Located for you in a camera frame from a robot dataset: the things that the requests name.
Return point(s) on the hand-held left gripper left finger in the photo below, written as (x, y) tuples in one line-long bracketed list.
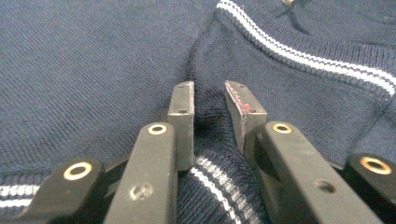
[(146, 174)]

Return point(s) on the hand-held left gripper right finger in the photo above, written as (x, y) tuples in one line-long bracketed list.
[(299, 174)]

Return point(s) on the dark navy knitted vest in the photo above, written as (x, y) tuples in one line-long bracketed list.
[(93, 77)]

